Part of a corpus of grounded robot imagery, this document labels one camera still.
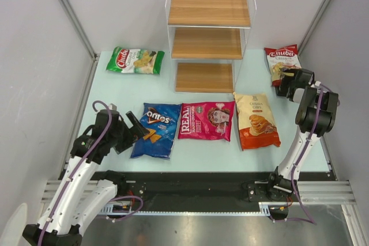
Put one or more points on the blue Doritos chips bag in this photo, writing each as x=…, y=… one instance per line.
x=161, y=120

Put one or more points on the red Chuba cassava chips bag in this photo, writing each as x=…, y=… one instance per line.
x=280, y=60

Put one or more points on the aluminium frame rail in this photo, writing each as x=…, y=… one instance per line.
x=307, y=193

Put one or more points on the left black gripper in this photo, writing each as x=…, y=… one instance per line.
x=128, y=142

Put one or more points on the green Chuba cassava chips bag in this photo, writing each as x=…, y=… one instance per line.
x=135, y=61

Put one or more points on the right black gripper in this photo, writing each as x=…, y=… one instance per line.
x=282, y=90

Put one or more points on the pink Real chips bag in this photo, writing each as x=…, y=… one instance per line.
x=206, y=120

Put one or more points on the white wire wooden shelf rack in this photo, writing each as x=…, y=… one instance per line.
x=207, y=40

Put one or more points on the orange beige cassava chips bag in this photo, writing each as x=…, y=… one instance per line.
x=256, y=124

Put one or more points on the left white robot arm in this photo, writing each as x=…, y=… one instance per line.
x=69, y=214

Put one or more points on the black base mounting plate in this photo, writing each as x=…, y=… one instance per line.
x=206, y=192

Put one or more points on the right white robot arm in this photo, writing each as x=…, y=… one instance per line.
x=315, y=117

